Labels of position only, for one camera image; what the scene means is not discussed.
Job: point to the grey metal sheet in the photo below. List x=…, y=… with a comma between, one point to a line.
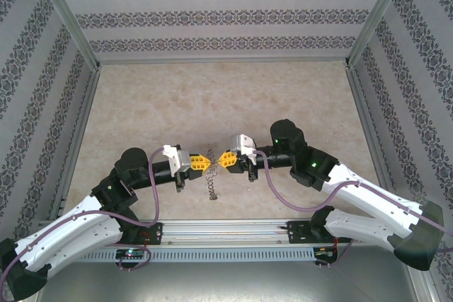
x=226, y=280

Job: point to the aluminium mounting rail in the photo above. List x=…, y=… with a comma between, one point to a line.
x=226, y=231

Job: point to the aluminium side frame rail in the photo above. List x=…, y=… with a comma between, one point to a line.
x=85, y=111
x=362, y=104

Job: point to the aluminium rear frame rail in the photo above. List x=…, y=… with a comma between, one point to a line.
x=223, y=60

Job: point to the right circuit board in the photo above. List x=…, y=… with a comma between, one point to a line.
x=325, y=252

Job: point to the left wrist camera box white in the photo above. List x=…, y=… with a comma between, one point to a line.
x=175, y=160

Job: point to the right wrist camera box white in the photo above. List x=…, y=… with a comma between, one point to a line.
x=240, y=143

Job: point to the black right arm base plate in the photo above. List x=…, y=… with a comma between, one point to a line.
x=295, y=233

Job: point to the aluminium frame post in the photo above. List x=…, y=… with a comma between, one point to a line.
x=63, y=12
x=380, y=12

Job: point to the left circuit board green light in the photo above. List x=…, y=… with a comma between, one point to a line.
x=131, y=253

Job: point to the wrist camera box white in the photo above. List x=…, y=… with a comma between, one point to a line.
x=175, y=160
x=240, y=143

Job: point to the metal keyring with small rings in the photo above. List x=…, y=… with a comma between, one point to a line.
x=211, y=189

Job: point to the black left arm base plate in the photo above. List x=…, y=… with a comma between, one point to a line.
x=155, y=233

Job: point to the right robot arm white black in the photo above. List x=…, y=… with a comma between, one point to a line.
x=371, y=196

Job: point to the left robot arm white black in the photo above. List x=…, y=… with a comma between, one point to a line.
x=63, y=238

